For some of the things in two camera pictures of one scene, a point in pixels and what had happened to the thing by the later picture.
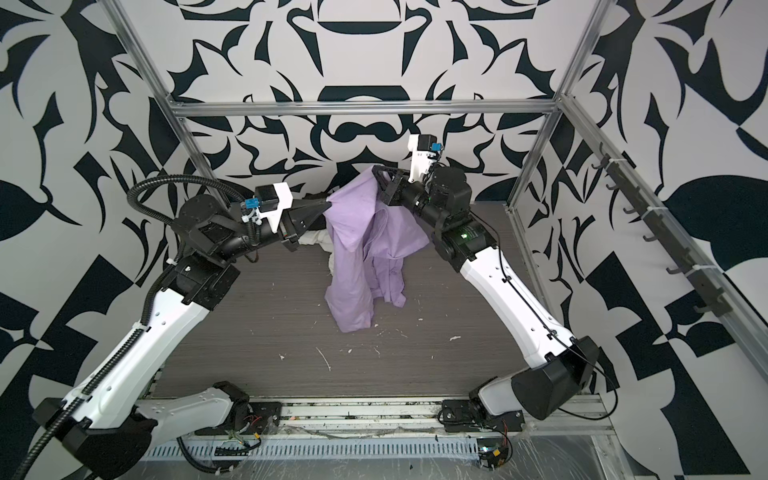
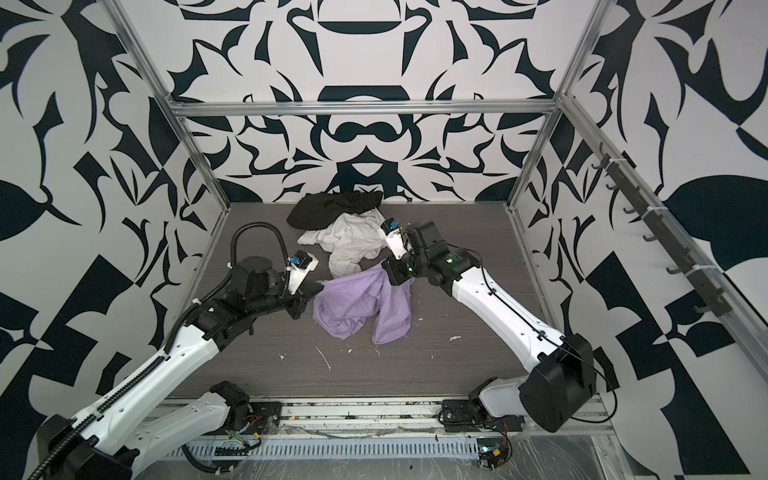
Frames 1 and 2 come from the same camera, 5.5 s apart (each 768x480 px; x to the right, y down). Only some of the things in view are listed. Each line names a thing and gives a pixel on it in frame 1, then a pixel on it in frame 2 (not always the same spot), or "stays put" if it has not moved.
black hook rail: x=710 y=299 stays put
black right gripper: x=402 y=190 -> x=397 y=267
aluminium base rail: x=419 y=416 stays put
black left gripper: x=290 y=222 -> x=300 y=295
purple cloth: x=369 y=240 -> x=342 y=304
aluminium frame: x=731 y=292 stays put
